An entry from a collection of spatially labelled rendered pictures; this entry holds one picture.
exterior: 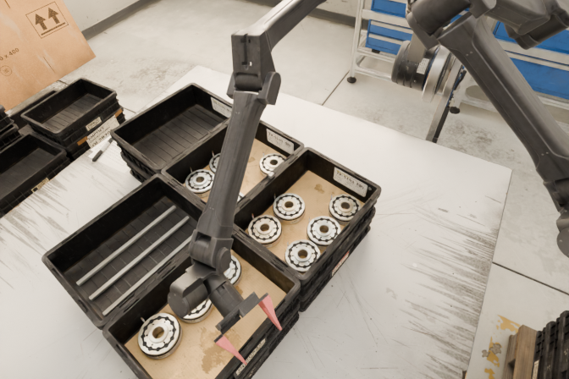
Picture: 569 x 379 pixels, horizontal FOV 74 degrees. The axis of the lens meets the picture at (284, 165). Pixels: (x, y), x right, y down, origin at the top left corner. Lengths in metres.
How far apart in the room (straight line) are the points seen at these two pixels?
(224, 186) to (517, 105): 0.54
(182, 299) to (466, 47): 0.67
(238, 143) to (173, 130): 0.81
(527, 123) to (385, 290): 0.74
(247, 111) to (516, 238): 1.94
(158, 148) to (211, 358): 0.80
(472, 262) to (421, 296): 0.23
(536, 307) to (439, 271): 1.01
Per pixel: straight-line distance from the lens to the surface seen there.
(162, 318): 1.09
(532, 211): 2.65
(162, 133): 1.58
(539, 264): 2.44
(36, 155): 2.47
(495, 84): 0.68
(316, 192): 1.28
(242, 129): 0.79
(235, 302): 0.85
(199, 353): 1.07
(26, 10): 3.75
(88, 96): 2.55
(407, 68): 1.29
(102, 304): 1.21
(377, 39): 2.99
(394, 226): 1.40
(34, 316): 1.45
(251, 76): 0.82
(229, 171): 0.79
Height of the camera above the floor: 1.84
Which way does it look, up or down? 48 degrees down
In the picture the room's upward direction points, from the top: 2 degrees counter-clockwise
